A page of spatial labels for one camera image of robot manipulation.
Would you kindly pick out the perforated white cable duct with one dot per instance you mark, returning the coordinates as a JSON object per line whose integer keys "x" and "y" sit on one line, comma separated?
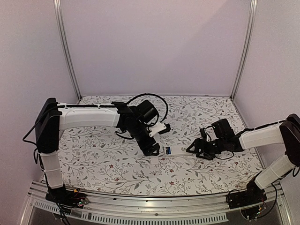
{"x": 122, "y": 217}

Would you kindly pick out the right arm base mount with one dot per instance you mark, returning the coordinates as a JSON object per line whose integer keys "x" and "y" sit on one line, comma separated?
{"x": 251, "y": 204}

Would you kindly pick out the floral table mat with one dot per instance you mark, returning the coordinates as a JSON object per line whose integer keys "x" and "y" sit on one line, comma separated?
{"x": 95, "y": 158}

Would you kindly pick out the right aluminium frame post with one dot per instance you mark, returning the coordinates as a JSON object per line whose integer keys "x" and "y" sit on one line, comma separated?
{"x": 245, "y": 49}

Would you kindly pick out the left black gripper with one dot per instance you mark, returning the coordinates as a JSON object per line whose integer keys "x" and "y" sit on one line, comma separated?
{"x": 148, "y": 152}

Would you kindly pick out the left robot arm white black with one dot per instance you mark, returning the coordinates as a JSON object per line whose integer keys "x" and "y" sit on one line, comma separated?
{"x": 55, "y": 118}

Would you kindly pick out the white battery cover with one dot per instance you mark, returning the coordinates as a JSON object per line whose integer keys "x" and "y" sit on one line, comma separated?
{"x": 154, "y": 160}

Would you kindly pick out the left aluminium frame post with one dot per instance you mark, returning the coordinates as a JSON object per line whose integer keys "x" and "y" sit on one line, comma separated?
{"x": 65, "y": 48}

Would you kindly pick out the front aluminium rail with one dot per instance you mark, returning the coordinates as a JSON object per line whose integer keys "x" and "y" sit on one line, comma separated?
{"x": 109, "y": 202}

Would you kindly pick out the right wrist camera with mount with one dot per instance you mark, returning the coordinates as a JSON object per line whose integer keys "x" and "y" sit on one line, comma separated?
{"x": 204, "y": 135}

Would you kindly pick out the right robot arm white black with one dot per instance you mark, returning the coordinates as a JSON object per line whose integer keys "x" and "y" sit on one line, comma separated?
{"x": 286, "y": 132}

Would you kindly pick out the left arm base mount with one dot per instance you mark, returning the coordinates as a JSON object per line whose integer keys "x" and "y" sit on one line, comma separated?
{"x": 67, "y": 198}

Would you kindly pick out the white remote control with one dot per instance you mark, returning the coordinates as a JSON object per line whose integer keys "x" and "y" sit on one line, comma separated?
{"x": 177, "y": 151}

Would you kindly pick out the aluminium frame post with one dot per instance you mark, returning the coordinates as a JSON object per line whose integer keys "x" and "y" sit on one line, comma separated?
{"x": 245, "y": 49}
{"x": 65, "y": 48}

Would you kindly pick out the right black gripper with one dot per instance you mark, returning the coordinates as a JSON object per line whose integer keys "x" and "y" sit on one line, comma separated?
{"x": 205, "y": 147}

